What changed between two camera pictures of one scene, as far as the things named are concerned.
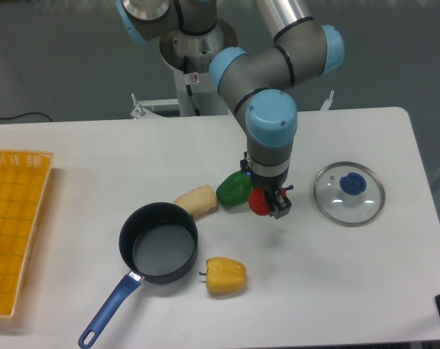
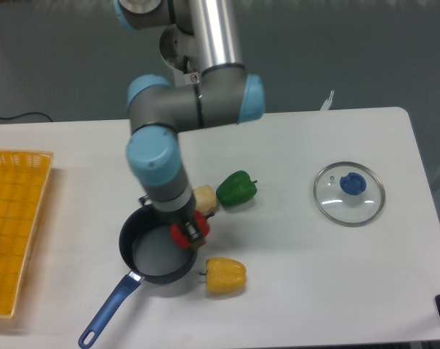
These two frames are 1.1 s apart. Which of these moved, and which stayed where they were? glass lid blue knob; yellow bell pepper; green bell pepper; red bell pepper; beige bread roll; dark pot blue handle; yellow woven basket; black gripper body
Moved: black gripper body; red bell pepper
Stayed: dark pot blue handle; beige bread roll; green bell pepper; yellow bell pepper; yellow woven basket; glass lid blue knob
